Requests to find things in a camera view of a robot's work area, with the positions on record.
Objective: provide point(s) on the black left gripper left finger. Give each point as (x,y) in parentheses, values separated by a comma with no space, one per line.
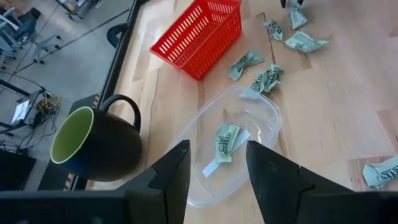
(168,186)

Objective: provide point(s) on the clear plastic container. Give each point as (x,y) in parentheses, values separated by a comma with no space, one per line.
(258,124)

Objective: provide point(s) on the grey office chair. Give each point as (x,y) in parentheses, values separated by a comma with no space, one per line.
(25,29)

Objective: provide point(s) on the black box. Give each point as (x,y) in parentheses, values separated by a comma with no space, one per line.
(15,169)

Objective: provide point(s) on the black metal table frame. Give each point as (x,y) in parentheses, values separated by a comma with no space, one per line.
(119,53)

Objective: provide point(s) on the black mug green inside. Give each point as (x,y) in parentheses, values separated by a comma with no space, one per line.
(118,146)

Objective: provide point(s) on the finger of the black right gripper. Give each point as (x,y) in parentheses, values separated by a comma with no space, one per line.
(300,2)
(283,3)

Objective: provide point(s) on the green paper bill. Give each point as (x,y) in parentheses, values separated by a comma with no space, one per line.
(303,42)
(297,15)
(275,29)
(225,143)
(244,63)
(264,81)
(379,174)

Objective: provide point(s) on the white paper strip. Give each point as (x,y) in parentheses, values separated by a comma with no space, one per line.
(211,168)

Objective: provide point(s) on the black frame clamp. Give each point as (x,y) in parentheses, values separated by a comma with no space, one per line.
(113,32)

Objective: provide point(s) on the red slotted plastic basket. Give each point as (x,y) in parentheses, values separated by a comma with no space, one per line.
(191,69)

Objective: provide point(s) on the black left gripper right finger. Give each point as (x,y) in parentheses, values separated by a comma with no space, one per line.
(273,186)

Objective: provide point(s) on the black frame desk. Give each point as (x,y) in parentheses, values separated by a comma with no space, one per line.
(9,87)

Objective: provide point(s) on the grey wheeled cart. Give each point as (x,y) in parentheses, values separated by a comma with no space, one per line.
(74,7)

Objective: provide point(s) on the white sheet on desk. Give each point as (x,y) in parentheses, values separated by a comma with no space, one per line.
(20,111)

